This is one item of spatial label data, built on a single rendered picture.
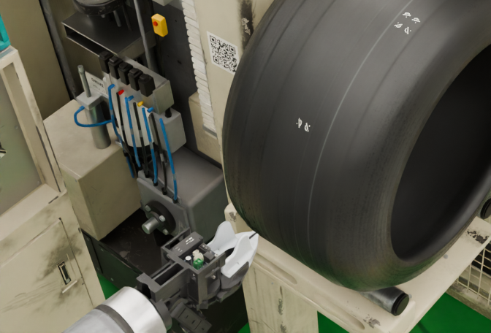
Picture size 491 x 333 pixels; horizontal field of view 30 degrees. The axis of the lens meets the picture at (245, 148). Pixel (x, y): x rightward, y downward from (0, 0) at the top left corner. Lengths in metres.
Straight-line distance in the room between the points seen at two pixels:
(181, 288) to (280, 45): 0.38
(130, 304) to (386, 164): 0.40
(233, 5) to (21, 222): 0.65
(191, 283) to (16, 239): 0.74
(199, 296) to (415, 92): 0.40
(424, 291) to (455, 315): 0.95
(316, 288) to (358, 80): 0.56
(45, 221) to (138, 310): 0.78
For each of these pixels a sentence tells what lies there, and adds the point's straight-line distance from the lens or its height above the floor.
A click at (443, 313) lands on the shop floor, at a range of 2.74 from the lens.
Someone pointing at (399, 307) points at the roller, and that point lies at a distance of 1.64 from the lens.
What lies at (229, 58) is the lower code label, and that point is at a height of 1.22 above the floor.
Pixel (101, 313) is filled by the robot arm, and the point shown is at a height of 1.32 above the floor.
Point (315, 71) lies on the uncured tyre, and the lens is 1.30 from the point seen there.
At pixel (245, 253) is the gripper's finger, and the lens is 1.29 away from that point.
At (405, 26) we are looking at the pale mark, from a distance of 1.29.
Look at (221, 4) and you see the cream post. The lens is 1.56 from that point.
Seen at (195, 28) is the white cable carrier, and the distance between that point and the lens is 1.68.
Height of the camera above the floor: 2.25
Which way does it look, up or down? 45 degrees down
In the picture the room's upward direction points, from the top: 8 degrees counter-clockwise
